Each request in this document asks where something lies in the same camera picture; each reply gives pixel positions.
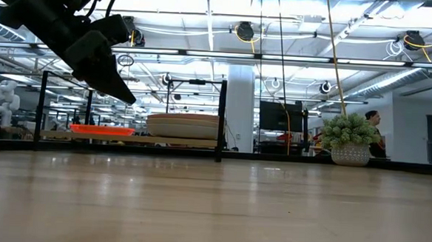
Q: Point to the orange transparent plate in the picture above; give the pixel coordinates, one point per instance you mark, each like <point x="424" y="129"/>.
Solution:
<point x="102" y="127"/>
<point x="102" y="130"/>

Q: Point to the white building column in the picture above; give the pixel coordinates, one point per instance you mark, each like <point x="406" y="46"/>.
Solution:
<point x="240" y="107"/>

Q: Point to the green plant in white pot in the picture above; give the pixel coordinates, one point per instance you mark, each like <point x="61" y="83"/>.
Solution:
<point x="348" y="131"/>

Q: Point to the white robot figure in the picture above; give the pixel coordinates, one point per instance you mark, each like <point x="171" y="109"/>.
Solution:
<point x="4" y="102"/>

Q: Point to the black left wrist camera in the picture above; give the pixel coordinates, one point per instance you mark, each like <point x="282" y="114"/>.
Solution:
<point x="115" y="28"/>

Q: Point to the person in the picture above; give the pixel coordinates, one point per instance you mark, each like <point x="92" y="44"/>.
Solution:
<point x="373" y="118"/>

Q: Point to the wooden shelf with black frame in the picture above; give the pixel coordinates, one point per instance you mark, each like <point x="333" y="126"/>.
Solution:
<point x="126" y="138"/>

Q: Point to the black aluminium table frame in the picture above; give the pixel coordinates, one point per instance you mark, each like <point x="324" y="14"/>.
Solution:
<point x="291" y="159"/>

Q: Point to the black monitor on stand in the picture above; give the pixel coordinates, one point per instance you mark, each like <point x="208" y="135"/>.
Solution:
<point x="275" y="116"/>

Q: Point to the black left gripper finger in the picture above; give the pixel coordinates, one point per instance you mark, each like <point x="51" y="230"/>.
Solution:
<point x="107" y="78"/>

